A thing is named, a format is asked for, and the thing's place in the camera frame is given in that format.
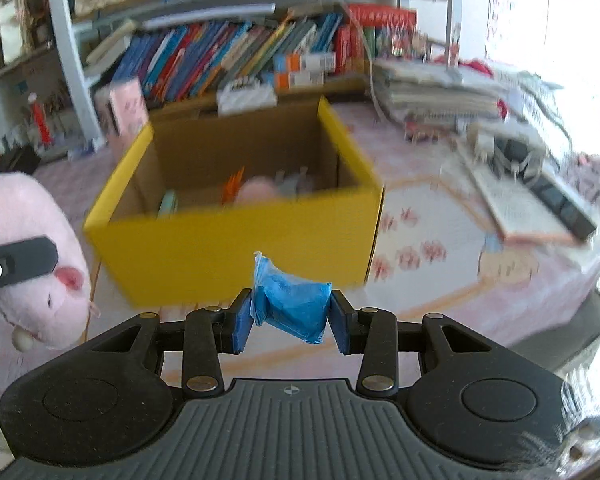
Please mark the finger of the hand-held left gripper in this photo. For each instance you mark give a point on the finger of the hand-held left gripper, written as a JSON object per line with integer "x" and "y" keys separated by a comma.
{"x": 25, "y": 260}

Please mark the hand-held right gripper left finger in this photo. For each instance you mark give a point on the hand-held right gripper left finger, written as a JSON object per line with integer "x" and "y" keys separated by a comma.
{"x": 242, "y": 325}

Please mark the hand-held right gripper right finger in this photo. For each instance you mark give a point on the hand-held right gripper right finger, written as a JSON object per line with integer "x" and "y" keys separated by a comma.
{"x": 341, "y": 325}

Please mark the pink pig plush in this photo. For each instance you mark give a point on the pink pig plush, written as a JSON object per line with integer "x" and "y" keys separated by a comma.
{"x": 30, "y": 210}

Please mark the yellow cardboard box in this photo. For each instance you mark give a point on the yellow cardboard box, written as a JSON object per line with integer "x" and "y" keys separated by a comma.
{"x": 230, "y": 255}

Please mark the pink chick plush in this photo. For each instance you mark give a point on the pink chick plush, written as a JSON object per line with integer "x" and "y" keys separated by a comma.
{"x": 255, "y": 187}

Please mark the mint green case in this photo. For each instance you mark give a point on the mint green case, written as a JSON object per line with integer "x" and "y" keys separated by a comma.
{"x": 167, "y": 205}

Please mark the white placemat orange border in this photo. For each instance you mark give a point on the white placemat orange border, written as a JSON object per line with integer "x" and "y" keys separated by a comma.
{"x": 430, "y": 220}

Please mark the red tassel ornament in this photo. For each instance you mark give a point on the red tassel ornament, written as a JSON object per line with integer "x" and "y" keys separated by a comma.
{"x": 40, "y": 120}

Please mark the pink humidifier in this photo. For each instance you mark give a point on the pink humidifier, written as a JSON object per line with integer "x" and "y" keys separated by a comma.
{"x": 129, "y": 107}

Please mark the white wooden bookshelf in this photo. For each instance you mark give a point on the white wooden bookshelf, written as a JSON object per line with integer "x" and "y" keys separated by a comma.
{"x": 75, "y": 75}

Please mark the pink checkered tablecloth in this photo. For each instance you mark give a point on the pink checkered tablecloth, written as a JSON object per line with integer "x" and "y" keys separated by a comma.
{"x": 390, "y": 135}

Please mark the white quilted handbag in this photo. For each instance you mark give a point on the white quilted handbag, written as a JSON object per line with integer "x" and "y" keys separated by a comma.
{"x": 245, "y": 96}

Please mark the white paper gift bag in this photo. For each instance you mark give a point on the white paper gift bag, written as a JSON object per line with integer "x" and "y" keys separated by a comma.
{"x": 14, "y": 30}

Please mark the orange and white carton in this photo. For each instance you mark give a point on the orange and white carton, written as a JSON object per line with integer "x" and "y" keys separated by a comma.
{"x": 300, "y": 79}
{"x": 305, "y": 62}

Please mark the black rectangular object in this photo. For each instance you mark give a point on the black rectangular object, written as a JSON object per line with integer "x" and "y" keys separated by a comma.
{"x": 565, "y": 207}

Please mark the stack of papers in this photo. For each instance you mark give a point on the stack of papers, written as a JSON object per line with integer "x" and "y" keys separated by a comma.
{"x": 445, "y": 92}

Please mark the row of leaning books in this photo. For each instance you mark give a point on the row of leaning books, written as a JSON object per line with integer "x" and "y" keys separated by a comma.
{"x": 220, "y": 55}

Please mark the set of rainbow spine books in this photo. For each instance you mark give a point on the set of rainbow spine books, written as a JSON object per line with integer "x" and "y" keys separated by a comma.
{"x": 357, "y": 47}

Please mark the colourful small trinkets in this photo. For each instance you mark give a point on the colourful small trinkets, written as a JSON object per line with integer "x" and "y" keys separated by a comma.
{"x": 407, "y": 42}

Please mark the red cloth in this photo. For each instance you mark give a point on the red cloth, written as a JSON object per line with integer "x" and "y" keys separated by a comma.
{"x": 475, "y": 67}

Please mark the red thick book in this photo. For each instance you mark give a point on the red thick book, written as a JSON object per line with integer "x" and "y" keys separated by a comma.
{"x": 382, "y": 15}

